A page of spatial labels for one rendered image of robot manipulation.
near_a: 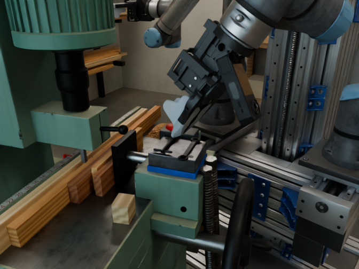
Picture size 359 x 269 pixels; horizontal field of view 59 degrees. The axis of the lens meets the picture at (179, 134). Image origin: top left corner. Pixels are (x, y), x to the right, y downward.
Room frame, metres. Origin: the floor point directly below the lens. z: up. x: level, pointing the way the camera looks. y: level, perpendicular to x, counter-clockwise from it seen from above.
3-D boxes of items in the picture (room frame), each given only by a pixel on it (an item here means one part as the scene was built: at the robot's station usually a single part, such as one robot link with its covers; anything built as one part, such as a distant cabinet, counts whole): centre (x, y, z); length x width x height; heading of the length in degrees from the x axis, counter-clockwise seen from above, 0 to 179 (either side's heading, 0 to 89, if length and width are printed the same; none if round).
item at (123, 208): (0.47, 0.10, 0.92); 0.04 x 0.03 x 0.04; 168
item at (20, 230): (0.69, 0.17, 0.92); 0.62 x 0.02 x 0.04; 161
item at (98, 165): (0.66, 0.14, 0.93); 0.22 x 0.01 x 0.06; 161
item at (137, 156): (0.61, 0.09, 0.95); 0.09 x 0.07 x 0.09; 161
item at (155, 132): (0.85, 0.02, 0.91); 0.12 x 0.09 x 0.03; 71
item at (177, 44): (1.40, 0.04, 1.12); 0.11 x 0.08 x 0.11; 153
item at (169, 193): (0.58, 0.00, 0.91); 0.15 x 0.14 x 0.09; 161
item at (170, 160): (0.58, 0.00, 0.99); 0.13 x 0.11 x 0.06; 161
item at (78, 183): (0.62, 0.17, 0.92); 0.23 x 0.02 x 0.04; 161
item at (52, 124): (0.60, 0.22, 1.03); 0.14 x 0.07 x 0.09; 71
